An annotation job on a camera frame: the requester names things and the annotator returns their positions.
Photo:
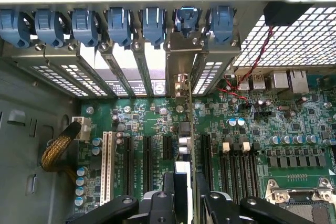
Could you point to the short black expansion slot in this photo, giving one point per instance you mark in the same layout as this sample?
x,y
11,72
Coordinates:
x,y
167,148

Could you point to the perforated metal slot cover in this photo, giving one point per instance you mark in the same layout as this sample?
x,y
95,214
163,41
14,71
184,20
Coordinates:
x,y
218,53
65,57
29,60

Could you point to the silver USB port stack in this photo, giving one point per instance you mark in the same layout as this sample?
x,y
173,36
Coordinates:
x,y
242,82
258,81

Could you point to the long black expansion slot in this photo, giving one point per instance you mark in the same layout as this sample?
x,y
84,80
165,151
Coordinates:
x,y
128,166
147,166
207,161

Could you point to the black box on case wall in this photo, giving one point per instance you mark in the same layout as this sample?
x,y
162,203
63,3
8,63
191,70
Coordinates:
x,y
286,14

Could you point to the RAM slot with black latch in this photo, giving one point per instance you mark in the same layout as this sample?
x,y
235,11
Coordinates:
x,y
235,169
254,169

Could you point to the blue slot retention clip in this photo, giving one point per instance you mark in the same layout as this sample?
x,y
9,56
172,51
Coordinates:
x,y
48,26
11,27
222,23
84,26
152,24
118,24
187,18

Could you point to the grey metal PC case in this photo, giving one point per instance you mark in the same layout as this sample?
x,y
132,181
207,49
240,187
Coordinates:
x,y
26,103

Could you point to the silver ethernet port block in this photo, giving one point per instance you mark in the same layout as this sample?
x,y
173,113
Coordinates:
x,y
298,81

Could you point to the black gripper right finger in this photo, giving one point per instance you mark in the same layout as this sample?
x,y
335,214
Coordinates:
x,y
203,203

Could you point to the RAM slot with white latch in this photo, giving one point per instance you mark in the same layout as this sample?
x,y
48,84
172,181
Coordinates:
x,y
225,166
245,169

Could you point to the metal CPU socket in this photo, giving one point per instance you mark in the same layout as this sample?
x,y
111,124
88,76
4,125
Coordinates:
x,y
294,195

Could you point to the silver rear port block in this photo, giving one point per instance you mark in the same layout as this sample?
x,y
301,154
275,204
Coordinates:
x,y
280,81

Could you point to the green motherboard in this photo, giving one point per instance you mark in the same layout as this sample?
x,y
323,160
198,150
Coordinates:
x,y
147,119

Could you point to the white PCI expansion slot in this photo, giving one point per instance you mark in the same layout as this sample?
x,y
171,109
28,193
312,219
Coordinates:
x,y
107,169

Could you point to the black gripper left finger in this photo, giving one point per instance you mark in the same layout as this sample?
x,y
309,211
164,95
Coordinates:
x,y
169,203

